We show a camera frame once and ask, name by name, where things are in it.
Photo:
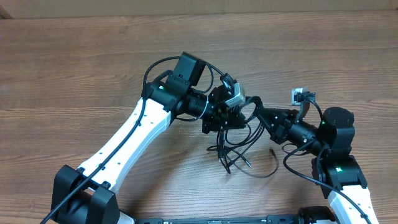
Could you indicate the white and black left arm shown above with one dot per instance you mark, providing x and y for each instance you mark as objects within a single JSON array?
[{"x": 88, "y": 194}]

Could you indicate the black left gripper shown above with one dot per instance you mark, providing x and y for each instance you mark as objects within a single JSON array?
[{"x": 221, "y": 114}]

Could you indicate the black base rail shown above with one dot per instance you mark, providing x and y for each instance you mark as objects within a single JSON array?
[{"x": 270, "y": 219}]

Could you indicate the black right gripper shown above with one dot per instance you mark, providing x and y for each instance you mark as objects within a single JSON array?
[{"x": 283, "y": 121}]

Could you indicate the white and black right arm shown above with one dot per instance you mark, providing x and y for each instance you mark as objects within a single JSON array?
[{"x": 334, "y": 169}]

